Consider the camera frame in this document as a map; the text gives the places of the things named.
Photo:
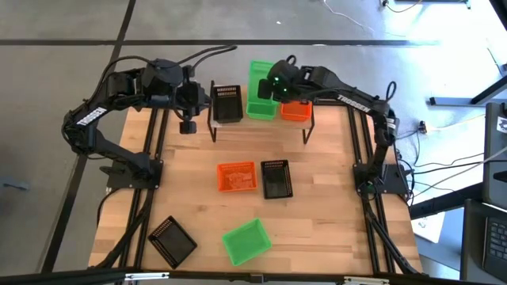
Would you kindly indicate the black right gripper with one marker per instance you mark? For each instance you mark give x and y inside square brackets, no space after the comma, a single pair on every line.
[285,77]

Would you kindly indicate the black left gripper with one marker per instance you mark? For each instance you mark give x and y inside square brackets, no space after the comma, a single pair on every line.
[192,97]

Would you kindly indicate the green plastic basket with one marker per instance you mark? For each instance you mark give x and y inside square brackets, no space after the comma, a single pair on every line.
[261,112]
[255,71]
[246,242]

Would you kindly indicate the black plastic basket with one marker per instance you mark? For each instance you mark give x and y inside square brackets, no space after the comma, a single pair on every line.
[227,107]
[277,182]
[172,242]

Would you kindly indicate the orange plastic basket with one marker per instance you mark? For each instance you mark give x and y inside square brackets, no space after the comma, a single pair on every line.
[296,112]
[237,177]

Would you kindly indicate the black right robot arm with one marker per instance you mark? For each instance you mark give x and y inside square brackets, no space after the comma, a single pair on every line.
[376,107]

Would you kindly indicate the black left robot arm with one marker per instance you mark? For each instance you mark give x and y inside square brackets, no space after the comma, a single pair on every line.
[115,150]

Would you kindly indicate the black standing desk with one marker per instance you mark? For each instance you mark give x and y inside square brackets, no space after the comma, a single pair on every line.
[455,101]

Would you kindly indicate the black desk beam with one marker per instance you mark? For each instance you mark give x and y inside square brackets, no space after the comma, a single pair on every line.
[443,202]

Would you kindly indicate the white paper sheet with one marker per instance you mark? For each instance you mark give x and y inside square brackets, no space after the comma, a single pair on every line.
[429,227]

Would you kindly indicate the grey computer box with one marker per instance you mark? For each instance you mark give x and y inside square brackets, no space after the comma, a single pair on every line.
[495,158]

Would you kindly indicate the black laptop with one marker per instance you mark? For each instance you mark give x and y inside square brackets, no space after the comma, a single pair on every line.
[475,237]

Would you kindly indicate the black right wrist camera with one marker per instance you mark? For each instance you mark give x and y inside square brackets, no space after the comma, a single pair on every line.
[264,89]

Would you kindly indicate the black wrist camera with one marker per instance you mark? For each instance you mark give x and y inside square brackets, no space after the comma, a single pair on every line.
[264,89]
[188,127]

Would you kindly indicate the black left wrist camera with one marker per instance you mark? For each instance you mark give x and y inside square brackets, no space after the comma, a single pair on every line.
[188,127]

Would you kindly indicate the black aluminium frame rail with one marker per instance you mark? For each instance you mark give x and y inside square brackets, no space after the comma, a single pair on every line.
[366,136]
[352,134]
[332,103]
[149,134]
[162,134]

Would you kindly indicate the wooden shelf black metal frame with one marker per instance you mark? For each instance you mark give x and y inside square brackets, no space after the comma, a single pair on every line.
[261,124]

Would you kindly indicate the silver bracket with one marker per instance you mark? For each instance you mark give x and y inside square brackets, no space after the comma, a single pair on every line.
[366,280]
[146,276]

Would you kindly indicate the black table frame bar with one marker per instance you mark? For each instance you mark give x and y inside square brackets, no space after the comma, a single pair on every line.
[237,277]

